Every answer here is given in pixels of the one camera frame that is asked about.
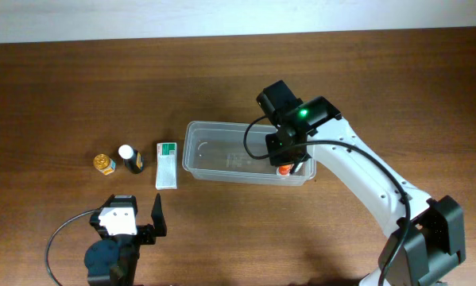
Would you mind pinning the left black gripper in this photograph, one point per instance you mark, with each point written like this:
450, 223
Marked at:
148, 233

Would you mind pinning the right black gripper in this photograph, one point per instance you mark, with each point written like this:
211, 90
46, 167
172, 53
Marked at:
276, 156

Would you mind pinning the orange tablet tube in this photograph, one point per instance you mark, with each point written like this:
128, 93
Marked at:
284, 170

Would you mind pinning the small gold-lid jar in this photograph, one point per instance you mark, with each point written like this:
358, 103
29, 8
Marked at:
104, 164

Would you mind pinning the white spray bottle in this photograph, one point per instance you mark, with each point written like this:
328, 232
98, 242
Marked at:
296, 167

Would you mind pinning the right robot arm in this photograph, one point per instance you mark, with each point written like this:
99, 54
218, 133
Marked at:
426, 237

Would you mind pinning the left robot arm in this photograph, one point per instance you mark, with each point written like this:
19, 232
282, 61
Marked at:
112, 261

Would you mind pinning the clear plastic container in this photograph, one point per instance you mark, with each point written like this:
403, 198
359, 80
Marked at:
214, 151

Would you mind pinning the white green medicine box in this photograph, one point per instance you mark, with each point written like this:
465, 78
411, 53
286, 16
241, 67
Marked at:
166, 177

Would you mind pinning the dark bottle white cap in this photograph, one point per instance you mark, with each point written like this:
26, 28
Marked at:
132, 159

